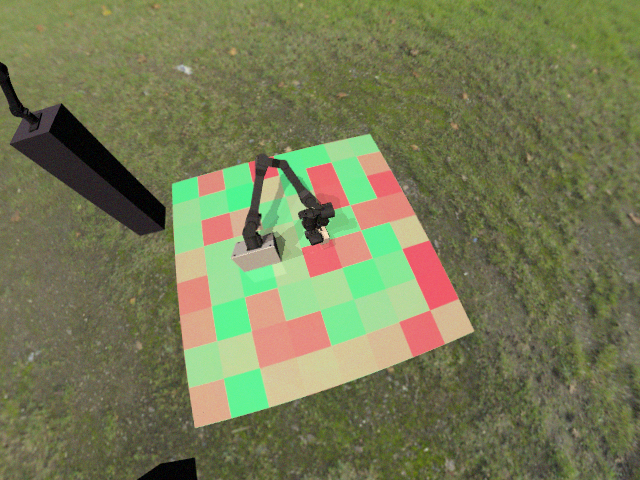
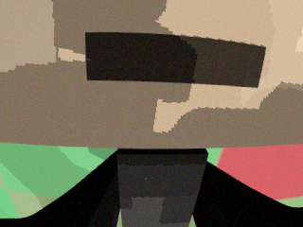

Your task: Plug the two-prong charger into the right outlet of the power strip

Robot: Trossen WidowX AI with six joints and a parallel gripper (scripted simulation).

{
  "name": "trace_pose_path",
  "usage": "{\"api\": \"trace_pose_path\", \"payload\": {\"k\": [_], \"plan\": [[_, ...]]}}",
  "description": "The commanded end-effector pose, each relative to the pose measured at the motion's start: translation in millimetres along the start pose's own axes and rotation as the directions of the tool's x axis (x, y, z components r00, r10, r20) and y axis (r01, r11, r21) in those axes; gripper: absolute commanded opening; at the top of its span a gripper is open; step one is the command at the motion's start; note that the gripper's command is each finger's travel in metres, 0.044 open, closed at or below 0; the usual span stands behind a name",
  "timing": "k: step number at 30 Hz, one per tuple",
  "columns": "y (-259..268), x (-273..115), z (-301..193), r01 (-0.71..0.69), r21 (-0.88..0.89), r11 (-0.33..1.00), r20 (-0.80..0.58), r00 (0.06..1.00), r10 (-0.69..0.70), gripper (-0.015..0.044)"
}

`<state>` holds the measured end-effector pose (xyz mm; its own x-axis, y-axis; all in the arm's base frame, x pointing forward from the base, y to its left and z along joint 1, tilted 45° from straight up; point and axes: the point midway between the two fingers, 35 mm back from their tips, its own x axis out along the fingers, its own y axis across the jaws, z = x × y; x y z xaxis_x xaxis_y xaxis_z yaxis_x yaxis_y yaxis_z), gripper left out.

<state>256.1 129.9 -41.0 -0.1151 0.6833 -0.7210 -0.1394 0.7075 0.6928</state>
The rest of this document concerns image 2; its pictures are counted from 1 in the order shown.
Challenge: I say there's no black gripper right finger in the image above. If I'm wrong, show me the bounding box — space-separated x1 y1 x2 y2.
193 162 303 227

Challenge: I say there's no black two-prong plug charger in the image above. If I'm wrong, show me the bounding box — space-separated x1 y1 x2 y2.
117 148 208 227

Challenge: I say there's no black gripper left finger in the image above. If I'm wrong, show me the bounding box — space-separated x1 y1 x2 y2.
0 151 121 227

